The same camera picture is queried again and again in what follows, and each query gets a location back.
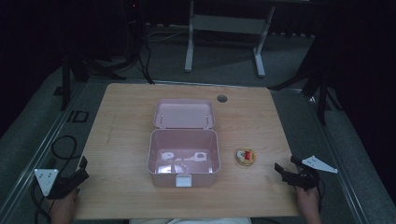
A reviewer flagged pink plastic box with lid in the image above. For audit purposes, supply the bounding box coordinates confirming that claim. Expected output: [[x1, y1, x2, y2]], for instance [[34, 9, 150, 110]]
[[147, 98, 221, 189]]

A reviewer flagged white metal desk frame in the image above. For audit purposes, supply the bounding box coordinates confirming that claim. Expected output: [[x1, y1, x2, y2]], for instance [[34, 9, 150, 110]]
[[183, 0, 276, 78]]

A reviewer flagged small round yellow tin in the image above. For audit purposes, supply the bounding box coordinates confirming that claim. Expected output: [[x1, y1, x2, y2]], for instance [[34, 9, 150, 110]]
[[234, 147, 257, 167]]

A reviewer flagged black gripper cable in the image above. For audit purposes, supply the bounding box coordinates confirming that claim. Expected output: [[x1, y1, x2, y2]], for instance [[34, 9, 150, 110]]
[[317, 176, 327, 214], [30, 179, 52, 224]]

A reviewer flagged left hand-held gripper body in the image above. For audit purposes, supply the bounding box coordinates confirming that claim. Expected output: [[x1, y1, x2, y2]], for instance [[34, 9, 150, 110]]
[[34, 168, 78, 201]]

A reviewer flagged black metal stand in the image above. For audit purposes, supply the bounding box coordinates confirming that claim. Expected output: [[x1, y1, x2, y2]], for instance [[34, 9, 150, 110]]
[[266, 18, 345, 126], [52, 3, 156, 112]]

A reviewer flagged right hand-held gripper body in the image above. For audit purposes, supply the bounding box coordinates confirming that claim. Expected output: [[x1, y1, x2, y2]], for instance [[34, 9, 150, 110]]
[[281, 155, 339, 191]]

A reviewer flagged person's right hand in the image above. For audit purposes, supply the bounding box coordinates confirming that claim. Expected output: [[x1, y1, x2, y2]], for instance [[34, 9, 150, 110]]
[[294, 186, 322, 224]]

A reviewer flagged black looped cable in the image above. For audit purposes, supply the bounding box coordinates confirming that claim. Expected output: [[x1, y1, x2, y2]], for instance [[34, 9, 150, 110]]
[[50, 134, 82, 161]]

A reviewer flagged person's left hand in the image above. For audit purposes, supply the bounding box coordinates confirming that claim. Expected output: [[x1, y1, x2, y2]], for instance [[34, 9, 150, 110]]
[[46, 189, 80, 224]]

